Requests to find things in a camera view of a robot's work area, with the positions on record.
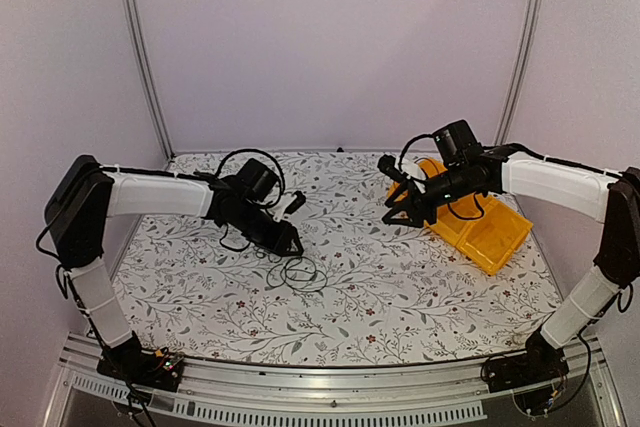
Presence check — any yellow bin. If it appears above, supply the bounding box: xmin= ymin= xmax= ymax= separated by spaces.
xmin=424 ymin=195 xmax=498 ymax=247
xmin=456 ymin=200 xmax=533 ymax=276
xmin=378 ymin=155 xmax=446 ymax=203

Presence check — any right aluminium post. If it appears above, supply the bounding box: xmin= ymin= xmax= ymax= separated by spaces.
xmin=494 ymin=0 xmax=543 ymax=145

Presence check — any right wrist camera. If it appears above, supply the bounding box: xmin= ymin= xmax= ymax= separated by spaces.
xmin=377 ymin=154 xmax=427 ymax=185

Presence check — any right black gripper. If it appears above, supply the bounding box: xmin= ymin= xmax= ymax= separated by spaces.
xmin=383 ymin=163 xmax=472 ymax=228

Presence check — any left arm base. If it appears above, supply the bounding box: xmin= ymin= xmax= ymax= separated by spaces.
xmin=97 ymin=336 xmax=185 ymax=392

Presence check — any aluminium post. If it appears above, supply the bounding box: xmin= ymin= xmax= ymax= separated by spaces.
xmin=494 ymin=0 xmax=543 ymax=145
xmin=122 ymin=0 xmax=175 ymax=161

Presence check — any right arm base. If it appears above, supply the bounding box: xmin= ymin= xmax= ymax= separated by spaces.
xmin=480 ymin=333 xmax=569 ymax=417

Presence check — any yellow bin middle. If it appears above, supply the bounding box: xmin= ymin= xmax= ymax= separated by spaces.
xmin=424 ymin=195 xmax=498 ymax=247

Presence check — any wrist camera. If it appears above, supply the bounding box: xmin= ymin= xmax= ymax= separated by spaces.
xmin=270 ymin=191 xmax=306 ymax=222
xmin=377 ymin=154 xmax=427 ymax=185

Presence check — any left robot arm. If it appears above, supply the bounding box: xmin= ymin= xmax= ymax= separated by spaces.
xmin=36 ymin=148 xmax=306 ymax=381

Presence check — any black cable coil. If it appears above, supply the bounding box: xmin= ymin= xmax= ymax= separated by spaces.
xmin=265 ymin=255 xmax=329 ymax=293

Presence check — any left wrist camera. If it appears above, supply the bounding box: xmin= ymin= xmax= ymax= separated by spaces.
xmin=270 ymin=191 xmax=306 ymax=222

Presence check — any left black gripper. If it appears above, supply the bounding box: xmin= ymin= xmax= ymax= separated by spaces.
xmin=232 ymin=201 xmax=305 ymax=258

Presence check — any left aluminium post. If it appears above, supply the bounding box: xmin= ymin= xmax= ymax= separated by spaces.
xmin=122 ymin=0 xmax=175 ymax=161

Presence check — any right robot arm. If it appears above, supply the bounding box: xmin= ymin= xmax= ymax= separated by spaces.
xmin=378 ymin=120 xmax=639 ymax=383

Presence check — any floral table mat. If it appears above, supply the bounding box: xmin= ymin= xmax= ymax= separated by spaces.
xmin=114 ymin=152 xmax=560 ymax=366

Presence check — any aluminium front rail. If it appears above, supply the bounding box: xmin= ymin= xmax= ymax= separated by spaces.
xmin=43 ymin=334 xmax=630 ymax=426

